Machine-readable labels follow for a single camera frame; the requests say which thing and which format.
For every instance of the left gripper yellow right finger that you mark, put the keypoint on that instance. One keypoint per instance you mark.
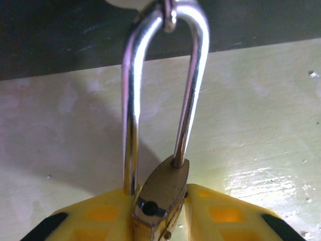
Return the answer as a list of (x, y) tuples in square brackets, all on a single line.
[(225, 221)]

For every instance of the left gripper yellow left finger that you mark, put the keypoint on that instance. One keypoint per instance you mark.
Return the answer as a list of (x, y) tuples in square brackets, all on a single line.
[(100, 221)]

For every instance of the brass padlock with steel shackle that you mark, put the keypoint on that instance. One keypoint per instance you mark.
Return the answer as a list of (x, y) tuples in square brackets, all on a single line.
[(160, 180)]

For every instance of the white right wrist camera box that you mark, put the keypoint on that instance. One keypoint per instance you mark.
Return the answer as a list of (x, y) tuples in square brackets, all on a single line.
[(125, 3)]

